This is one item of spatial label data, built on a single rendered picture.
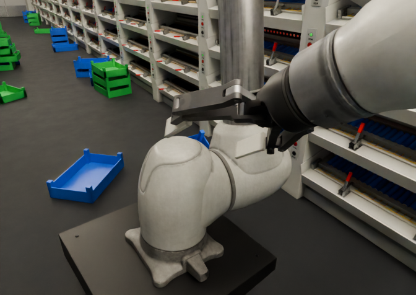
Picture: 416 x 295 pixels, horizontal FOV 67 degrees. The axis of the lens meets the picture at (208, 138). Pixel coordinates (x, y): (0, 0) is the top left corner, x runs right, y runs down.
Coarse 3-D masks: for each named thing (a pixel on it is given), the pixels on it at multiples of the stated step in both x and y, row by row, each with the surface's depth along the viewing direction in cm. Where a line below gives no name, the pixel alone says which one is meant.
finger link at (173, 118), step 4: (176, 100) 40; (176, 104) 39; (172, 116) 44; (176, 116) 42; (180, 116) 41; (172, 120) 43; (176, 120) 43; (180, 120) 43; (172, 124) 44; (176, 124) 44
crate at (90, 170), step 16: (80, 160) 152; (96, 160) 157; (112, 160) 155; (64, 176) 141; (80, 176) 147; (96, 176) 147; (112, 176) 144; (64, 192) 130; (80, 192) 128; (96, 192) 132
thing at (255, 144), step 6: (246, 138) 52; (252, 138) 51; (258, 138) 50; (264, 138) 49; (240, 144) 53; (246, 144) 52; (252, 144) 51; (258, 144) 50; (264, 144) 49; (240, 150) 53; (246, 150) 52; (252, 150) 50; (258, 150) 49; (264, 150) 49; (240, 156) 53
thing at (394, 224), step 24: (312, 168) 127; (336, 168) 123; (360, 168) 119; (336, 192) 115; (360, 192) 113; (384, 192) 108; (408, 192) 106; (360, 216) 108; (384, 216) 103; (408, 216) 100; (408, 240) 95
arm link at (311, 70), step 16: (320, 48) 29; (304, 64) 30; (320, 64) 28; (304, 80) 30; (320, 80) 29; (336, 80) 27; (304, 96) 30; (320, 96) 29; (336, 96) 28; (304, 112) 31; (320, 112) 30; (336, 112) 29; (352, 112) 29; (368, 112) 29
